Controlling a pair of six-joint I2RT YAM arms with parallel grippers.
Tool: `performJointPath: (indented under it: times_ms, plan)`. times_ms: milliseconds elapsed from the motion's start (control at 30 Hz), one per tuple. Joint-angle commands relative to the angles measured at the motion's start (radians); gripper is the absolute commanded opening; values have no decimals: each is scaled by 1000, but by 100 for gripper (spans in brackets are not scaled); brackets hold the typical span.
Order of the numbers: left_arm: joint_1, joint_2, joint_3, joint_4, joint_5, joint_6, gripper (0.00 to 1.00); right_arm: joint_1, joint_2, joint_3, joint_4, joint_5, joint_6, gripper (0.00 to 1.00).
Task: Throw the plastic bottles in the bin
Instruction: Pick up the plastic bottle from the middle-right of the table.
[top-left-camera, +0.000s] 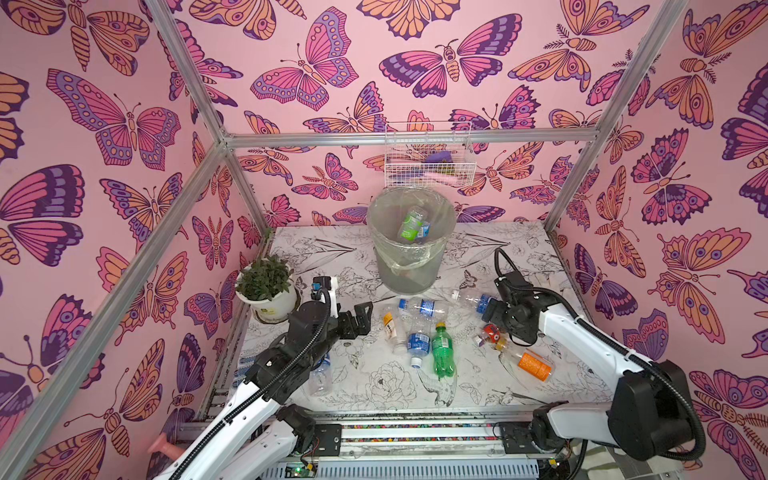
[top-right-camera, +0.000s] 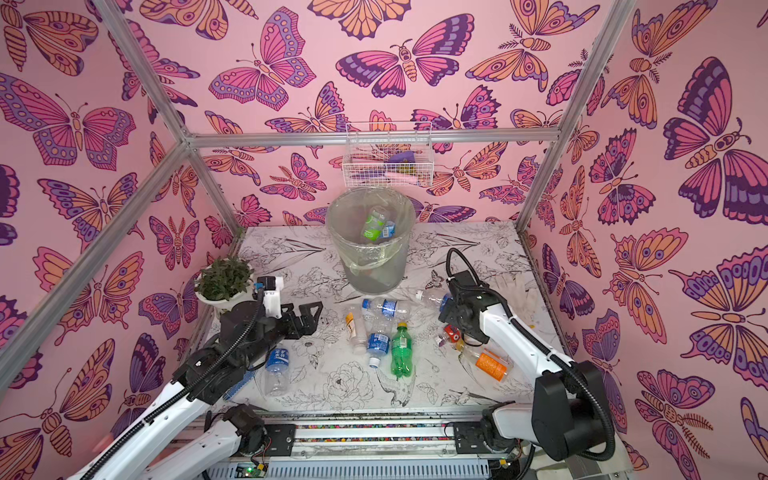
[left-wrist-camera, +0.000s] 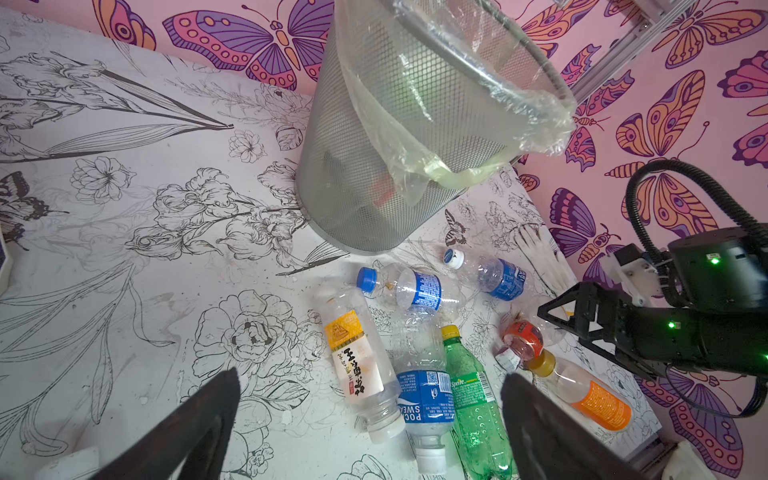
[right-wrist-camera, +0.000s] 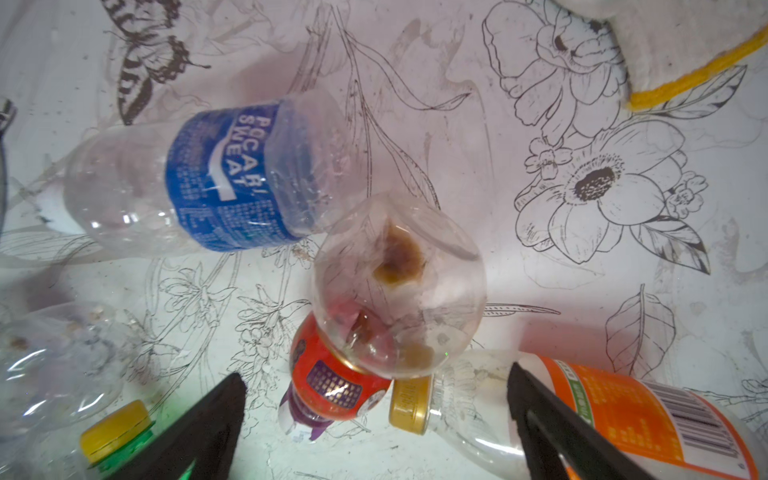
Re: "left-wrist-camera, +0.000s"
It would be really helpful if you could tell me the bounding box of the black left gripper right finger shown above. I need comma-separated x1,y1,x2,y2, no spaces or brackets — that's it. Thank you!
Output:
500,374,642,480

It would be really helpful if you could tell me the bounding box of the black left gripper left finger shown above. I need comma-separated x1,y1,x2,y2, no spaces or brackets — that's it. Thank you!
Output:
93,368,240,479

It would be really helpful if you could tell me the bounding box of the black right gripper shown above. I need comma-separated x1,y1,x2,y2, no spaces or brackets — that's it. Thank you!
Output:
537,282,672,380

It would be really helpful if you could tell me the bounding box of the small red can bottle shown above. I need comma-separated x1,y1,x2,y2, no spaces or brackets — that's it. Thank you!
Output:
495,313,565,373

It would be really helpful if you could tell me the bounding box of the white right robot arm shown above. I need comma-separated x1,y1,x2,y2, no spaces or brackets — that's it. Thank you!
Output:
537,159,767,418

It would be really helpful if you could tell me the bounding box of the grey mesh waste bin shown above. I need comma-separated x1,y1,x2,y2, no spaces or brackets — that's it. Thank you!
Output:
296,1,576,255

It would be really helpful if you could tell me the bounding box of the orange label bottle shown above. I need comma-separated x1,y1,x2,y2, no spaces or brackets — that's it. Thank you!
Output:
525,349,633,432

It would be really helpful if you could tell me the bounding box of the green plastic bottle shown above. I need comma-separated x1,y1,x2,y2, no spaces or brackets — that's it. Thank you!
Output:
441,325,518,479

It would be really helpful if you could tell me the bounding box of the white work glove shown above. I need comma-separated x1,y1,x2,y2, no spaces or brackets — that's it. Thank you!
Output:
512,224,577,297

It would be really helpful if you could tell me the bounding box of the blue cap bottle centre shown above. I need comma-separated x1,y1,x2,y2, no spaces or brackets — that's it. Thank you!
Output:
390,307,455,477

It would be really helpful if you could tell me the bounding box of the clear bottle right blue label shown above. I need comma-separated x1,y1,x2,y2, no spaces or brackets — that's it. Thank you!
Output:
443,248,527,301

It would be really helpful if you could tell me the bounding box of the yellow label small bottle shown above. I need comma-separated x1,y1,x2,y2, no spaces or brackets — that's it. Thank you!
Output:
314,284,406,444

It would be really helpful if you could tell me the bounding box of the far blue label bottle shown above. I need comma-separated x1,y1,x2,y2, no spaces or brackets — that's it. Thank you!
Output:
356,263,467,319

